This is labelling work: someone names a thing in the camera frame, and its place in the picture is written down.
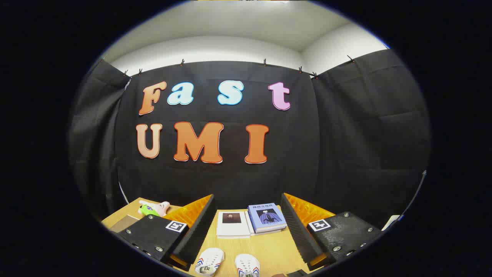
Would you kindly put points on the beige fabric storage box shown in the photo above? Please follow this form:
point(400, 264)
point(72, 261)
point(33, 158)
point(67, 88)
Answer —
point(123, 224)

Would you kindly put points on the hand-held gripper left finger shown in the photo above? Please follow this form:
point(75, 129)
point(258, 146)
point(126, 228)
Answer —
point(198, 231)

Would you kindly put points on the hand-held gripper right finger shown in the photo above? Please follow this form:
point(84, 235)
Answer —
point(298, 231)

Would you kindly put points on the white canvas shoe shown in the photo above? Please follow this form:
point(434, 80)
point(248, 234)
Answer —
point(247, 264)
point(209, 261)

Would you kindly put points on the blue-edged book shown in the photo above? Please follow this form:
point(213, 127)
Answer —
point(273, 230)

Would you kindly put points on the pink starfish plush toy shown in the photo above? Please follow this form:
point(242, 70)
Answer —
point(153, 209)

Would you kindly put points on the blue cover book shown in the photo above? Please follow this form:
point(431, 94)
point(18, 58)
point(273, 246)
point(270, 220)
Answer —
point(267, 216)

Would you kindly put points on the row of small cloth clips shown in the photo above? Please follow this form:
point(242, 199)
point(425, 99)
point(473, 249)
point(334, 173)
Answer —
point(182, 61)

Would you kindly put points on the thin white book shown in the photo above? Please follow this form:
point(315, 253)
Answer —
point(249, 223)

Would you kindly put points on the white book with dark photo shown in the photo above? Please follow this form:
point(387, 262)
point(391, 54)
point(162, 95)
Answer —
point(232, 227)

